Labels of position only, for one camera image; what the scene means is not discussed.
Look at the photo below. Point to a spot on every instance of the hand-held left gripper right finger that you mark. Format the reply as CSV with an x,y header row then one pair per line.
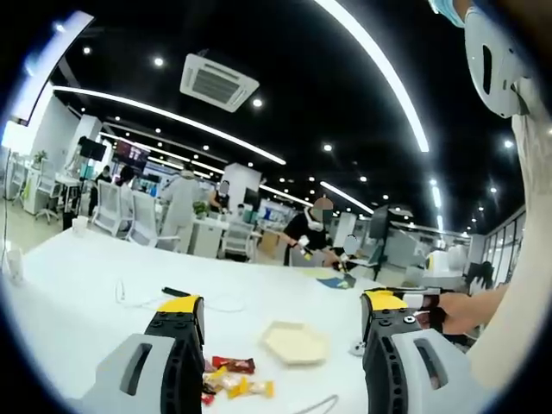
x,y
401,371

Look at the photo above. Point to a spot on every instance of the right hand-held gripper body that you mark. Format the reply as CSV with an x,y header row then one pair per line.
x,y
448,264

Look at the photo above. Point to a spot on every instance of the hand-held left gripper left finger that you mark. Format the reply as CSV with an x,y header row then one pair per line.
x,y
129,371

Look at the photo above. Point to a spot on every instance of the small red candy food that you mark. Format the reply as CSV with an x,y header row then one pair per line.
x,y
208,398

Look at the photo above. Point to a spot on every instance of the yellow white candy food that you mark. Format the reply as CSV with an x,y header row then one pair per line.
x,y
215,379
252,388

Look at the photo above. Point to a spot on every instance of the red-brown snack food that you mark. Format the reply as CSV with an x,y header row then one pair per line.
x,y
235,365

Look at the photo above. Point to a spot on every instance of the cream hexagonal container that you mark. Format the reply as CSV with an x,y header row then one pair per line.
x,y
295,343

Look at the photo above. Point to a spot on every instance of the person's right hand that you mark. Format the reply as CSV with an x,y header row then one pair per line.
x,y
468,308

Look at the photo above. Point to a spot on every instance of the small white plug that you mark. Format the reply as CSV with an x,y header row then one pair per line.
x,y
357,347

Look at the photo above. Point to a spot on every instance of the black monitor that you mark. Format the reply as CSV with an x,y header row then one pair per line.
x,y
386,222

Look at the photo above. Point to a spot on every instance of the blue yellow cloth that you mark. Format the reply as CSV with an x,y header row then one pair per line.
x,y
338,282

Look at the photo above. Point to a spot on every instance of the black stick-shaped object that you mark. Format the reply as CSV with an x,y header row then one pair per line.
x,y
174,292

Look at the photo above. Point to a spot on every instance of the cream flat sheet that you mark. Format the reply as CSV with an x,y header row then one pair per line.
x,y
321,273

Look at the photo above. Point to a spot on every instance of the person's white shirt torso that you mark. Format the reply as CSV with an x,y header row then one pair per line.
x,y
537,181

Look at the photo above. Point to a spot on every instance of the white paper cup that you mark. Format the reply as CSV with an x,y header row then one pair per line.
x,y
79,227

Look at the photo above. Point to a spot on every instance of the white office chair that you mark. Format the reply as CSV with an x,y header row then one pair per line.
x,y
108,207
144,220
238,239

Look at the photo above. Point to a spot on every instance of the cardboard box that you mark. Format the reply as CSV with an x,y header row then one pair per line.
x,y
271,245

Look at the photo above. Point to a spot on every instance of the green potted plant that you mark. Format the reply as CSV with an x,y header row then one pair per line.
x,y
200,209

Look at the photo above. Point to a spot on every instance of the long ceiling light strip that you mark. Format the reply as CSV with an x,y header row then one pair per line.
x,y
172,116
384,69

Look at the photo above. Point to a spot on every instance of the white chest-worn device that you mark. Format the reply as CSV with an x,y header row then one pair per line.
x,y
500,60

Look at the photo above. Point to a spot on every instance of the black screen on stand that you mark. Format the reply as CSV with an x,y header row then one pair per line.
x,y
92,147

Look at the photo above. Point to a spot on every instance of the blue face mask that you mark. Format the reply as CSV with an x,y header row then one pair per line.
x,y
448,10

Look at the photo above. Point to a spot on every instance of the ceiling air conditioner vent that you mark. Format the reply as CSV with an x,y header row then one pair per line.
x,y
219,82

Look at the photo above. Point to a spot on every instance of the wall display screen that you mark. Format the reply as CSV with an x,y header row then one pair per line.
x,y
131,153

